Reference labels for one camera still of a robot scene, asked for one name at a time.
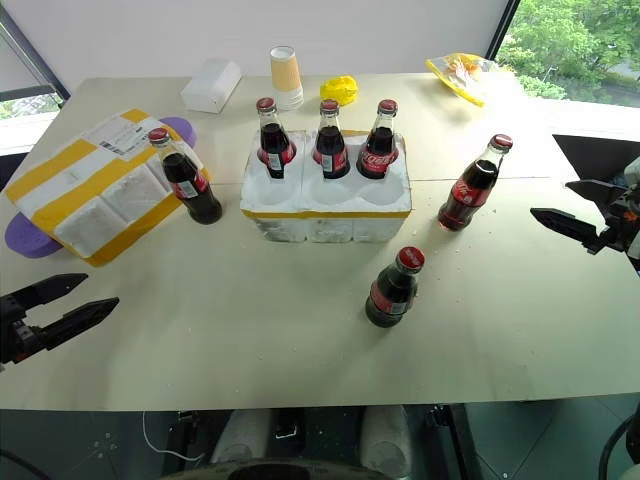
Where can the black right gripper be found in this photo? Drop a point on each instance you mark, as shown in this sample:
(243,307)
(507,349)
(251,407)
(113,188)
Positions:
(627,225)

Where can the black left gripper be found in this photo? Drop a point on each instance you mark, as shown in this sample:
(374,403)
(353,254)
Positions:
(17,340)

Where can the white foam lid yellow tape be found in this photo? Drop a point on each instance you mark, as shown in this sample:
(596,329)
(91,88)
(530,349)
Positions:
(82,200)

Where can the glass cola bottle red cap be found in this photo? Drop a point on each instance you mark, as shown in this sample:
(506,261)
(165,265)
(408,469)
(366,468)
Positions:
(392,295)
(274,145)
(467,195)
(192,190)
(378,152)
(330,147)

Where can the white foam bottle tray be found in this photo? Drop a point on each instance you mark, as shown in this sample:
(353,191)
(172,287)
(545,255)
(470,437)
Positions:
(327,220)

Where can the small white cardboard box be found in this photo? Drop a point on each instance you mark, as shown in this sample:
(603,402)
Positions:
(210,85)

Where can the dark angular panel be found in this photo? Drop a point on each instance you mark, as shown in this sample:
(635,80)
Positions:
(595,157)

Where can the yellow clear snack bag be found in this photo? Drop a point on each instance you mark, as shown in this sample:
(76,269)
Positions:
(460,75)

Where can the grey rounded shape under table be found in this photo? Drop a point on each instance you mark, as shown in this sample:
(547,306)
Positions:
(242,437)
(385,440)

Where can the crumpled yellow plastic bag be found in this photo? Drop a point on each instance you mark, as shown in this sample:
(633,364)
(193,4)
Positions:
(340,90)

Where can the stack of paper cups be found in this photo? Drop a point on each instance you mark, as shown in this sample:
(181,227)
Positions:
(286,75)

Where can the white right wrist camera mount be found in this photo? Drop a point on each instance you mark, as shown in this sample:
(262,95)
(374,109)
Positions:
(634,170)

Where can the black window frame bar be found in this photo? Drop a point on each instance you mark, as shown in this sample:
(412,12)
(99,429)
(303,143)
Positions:
(502,27)
(35,55)

